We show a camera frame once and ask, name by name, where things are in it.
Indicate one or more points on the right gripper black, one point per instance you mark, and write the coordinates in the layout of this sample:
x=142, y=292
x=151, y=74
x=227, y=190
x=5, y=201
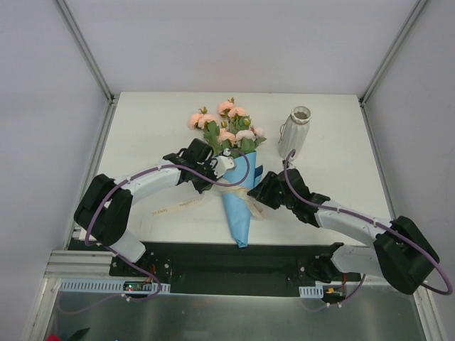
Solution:
x=271, y=192

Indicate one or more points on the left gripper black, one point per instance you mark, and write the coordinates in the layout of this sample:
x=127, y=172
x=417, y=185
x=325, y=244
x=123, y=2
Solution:
x=207, y=170

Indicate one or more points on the cream printed ribbon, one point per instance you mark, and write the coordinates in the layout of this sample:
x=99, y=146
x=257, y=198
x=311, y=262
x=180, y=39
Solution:
x=238, y=191

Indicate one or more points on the pink flower bouquet blue wrap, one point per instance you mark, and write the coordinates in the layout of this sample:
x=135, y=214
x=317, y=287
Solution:
x=232, y=133

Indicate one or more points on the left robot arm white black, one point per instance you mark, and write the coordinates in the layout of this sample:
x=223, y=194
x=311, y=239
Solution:
x=104, y=209

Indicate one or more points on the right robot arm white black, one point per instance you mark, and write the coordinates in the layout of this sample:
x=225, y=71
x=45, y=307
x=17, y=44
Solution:
x=394, y=250

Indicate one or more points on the white ribbed ceramic vase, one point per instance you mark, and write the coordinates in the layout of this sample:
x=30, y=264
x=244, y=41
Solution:
x=294, y=131

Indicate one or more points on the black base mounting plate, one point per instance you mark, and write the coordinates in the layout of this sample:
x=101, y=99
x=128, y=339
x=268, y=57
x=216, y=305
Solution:
x=226, y=269

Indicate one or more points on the red object bottom edge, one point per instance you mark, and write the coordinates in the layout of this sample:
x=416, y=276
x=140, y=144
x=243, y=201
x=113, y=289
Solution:
x=53, y=337

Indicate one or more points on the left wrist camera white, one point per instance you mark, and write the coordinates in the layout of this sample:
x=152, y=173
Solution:
x=221, y=165

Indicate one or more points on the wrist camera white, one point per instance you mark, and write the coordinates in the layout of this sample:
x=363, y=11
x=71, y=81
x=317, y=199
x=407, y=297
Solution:
x=288, y=164
x=221, y=165

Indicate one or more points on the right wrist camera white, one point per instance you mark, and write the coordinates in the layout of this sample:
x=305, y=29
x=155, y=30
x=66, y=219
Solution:
x=288, y=164

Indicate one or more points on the right white cable duct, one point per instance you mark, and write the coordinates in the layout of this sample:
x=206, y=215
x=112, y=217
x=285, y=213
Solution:
x=311, y=292

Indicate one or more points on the white cable duct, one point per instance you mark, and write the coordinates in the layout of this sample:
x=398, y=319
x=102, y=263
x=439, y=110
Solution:
x=311, y=292
x=113, y=286

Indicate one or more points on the left aluminium frame post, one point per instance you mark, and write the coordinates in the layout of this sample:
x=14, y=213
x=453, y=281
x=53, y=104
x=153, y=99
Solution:
x=84, y=49

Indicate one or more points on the aluminium frame post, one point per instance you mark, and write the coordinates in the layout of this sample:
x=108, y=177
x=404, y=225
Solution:
x=392, y=52
x=84, y=49

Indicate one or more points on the left white cable duct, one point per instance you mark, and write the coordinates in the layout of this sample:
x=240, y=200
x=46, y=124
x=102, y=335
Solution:
x=113, y=286

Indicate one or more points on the right aluminium frame post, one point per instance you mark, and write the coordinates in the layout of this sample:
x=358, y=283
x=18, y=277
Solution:
x=392, y=52

